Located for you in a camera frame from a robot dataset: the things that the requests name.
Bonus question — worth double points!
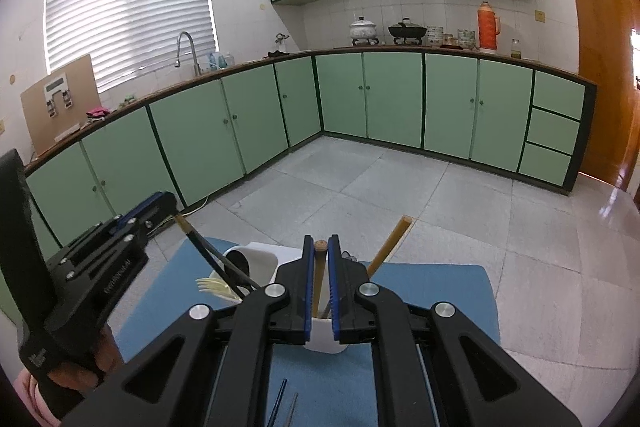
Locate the green lower kitchen cabinets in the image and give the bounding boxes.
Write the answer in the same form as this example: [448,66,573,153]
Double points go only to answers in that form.
[0,48,598,323]

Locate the person's left hand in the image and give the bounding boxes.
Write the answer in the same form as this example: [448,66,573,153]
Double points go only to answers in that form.
[47,322,124,400]

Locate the white window blind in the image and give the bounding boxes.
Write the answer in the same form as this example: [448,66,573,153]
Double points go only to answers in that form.
[45,0,219,94]

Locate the wooden chopstick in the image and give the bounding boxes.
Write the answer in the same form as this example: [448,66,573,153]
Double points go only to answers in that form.
[367,216,413,280]
[311,239,328,320]

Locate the black wok with lid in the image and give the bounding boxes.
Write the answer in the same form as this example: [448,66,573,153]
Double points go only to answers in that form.
[388,18,429,38]

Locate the black chopstick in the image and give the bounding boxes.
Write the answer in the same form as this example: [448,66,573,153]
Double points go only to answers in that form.
[174,213,262,292]

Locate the bottles by sink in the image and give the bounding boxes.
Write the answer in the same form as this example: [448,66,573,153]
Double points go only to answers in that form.
[204,51,236,72]

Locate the cardboard sheet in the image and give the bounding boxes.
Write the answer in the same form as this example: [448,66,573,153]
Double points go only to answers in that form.
[20,54,101,156]

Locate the green cabinet drawer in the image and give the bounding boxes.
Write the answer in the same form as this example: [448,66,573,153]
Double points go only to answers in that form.
[532,71,586,122]
[525,107,581,155]
[518,143,572,186]

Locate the metal kitchen faucet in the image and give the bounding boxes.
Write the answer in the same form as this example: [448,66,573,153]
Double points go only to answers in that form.
[175,31,202,76]

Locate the white utensil holder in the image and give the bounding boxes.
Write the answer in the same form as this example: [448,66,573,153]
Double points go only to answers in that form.
[207,243,351,354]

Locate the blue table mat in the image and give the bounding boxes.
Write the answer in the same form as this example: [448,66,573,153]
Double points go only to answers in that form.
[112,237,502,427]

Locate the small metal kettle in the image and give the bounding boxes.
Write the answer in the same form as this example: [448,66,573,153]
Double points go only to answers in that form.
[267,33,292,56]

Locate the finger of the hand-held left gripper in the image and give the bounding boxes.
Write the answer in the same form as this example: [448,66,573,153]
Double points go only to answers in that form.
[107,191,168,230]
[131,194,179,244]

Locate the orange thermos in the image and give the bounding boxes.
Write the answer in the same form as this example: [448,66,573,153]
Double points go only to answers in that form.
[476,1,502,52]

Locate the white cooking pot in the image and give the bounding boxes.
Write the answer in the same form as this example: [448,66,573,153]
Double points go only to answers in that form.
[349,17,377,40]

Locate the blue chopstick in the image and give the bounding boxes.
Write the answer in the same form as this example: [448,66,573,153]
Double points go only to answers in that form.
[267,377,288,427]

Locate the cream plastic fork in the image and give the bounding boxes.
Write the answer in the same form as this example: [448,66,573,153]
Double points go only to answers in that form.
[196,276,241,303]

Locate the wooden door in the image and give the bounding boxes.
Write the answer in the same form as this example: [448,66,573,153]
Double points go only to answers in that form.
[558,0,640,190]

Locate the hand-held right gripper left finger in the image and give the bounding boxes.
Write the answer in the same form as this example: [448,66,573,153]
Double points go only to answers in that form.
[62,234,316,427]

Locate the floor cable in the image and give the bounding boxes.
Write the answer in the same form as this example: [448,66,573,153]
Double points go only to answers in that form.
[145,194,211,235]

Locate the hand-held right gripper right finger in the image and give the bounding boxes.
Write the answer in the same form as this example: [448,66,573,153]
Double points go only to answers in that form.
[327,234,581,427]

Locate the gas stove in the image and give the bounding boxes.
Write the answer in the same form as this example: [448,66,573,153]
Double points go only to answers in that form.
[351,37,426,46]

